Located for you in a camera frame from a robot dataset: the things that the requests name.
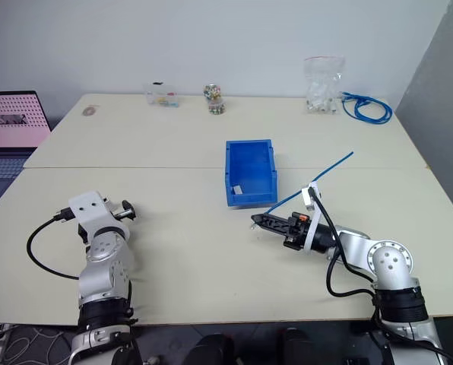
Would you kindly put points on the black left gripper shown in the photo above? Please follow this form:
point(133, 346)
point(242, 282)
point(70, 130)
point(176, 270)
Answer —
point(112, 207)

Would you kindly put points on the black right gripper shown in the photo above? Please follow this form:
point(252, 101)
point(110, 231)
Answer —
point(296, 232)

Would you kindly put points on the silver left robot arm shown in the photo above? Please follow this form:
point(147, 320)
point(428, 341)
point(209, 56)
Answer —
point(103, 275)

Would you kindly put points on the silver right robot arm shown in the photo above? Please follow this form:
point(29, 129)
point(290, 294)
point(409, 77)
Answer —
point(390, 262)

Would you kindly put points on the blue plastic bin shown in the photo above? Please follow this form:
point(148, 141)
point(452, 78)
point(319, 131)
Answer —
point(249, 171)

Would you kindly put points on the white label sticker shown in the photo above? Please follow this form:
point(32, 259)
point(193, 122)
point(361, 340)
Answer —
point(236, 189)

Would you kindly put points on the clear plastic box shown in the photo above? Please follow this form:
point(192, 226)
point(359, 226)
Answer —
point(162, 96)

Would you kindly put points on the dark blue grid crate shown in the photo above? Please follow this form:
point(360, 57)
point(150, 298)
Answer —
point(0, 171)

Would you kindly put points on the dark rounded shape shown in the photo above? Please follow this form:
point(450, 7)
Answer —
point(209, 350)

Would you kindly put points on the clear bag of couplers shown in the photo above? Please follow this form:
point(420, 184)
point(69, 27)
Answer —
point(322, 89)

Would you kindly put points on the jar of colourful beads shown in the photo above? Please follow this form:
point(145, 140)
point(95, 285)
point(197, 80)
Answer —
point(211, 92)

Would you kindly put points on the pink perforated board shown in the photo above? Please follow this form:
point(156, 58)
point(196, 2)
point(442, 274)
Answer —
point(11, 119)

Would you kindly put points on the grey partition panel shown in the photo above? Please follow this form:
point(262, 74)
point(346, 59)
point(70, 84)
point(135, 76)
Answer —
point(435, 114)

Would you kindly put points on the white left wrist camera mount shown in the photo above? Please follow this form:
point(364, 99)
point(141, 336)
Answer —
point(91, 213)

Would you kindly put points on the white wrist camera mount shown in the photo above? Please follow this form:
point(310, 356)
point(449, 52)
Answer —
point(312, 228)
point(91, 213)

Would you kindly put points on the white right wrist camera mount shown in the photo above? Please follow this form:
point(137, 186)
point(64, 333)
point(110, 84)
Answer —
point(312, 228)

